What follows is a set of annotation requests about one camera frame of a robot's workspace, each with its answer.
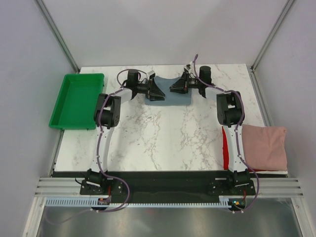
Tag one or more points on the aluminium left corner post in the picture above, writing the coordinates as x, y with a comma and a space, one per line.
58, 36

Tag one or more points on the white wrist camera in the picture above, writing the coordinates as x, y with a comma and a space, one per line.
189, 67
151, 74

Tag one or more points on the light blue cable duct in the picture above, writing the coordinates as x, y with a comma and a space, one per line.
111, 202

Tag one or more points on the aluminium front frame rail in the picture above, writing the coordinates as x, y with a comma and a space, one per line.
269, 188

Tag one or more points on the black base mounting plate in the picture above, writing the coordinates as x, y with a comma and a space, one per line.
167, 187

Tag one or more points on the aluminium corner post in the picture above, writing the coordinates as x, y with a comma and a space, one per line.
58, 36
278, 23

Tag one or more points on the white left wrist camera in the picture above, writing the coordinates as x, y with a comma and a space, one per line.
151, 74

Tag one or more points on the pink folded t shirt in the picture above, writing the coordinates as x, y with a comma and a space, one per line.
264, 147

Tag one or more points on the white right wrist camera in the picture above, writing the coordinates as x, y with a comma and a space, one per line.
189, 67

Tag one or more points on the red folded t shirt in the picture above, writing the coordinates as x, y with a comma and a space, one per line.
233, 150

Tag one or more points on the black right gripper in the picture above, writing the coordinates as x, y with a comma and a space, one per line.
179, 86

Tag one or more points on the aluminium right corner post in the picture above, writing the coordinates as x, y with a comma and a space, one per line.
278, 23

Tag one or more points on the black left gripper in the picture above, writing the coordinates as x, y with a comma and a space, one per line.
154, 91

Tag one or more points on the green plastic bin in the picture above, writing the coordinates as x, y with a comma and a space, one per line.
76, 101

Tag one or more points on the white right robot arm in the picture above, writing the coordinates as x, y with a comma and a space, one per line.
230, 115

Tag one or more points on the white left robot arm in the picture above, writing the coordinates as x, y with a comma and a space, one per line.
107, 116

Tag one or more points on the blue grey t shirt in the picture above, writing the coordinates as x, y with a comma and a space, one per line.
171, 98

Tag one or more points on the white folded t shirt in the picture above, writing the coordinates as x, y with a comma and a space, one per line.
271, 172

